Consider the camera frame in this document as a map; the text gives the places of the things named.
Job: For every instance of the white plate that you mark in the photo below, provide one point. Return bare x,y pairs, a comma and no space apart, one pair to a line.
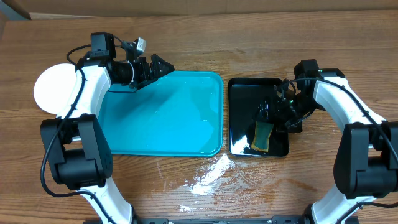
54,87

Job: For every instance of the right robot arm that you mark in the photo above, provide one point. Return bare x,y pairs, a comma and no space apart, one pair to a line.
365,167

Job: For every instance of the teal plastic tray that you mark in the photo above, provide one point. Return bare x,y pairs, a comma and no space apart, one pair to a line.
179,115

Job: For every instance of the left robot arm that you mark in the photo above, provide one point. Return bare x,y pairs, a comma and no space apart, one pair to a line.
77,159

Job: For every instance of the black rectangular tray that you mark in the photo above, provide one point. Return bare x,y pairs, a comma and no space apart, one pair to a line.
244,96

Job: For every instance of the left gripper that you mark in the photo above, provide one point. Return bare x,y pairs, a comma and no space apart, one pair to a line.
147,77

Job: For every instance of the yellow green sponge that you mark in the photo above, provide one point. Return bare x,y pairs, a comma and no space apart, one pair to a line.
262,133

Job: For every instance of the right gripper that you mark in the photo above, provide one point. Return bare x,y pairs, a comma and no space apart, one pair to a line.
277,102

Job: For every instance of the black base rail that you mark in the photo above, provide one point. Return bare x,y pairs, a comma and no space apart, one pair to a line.
274,220

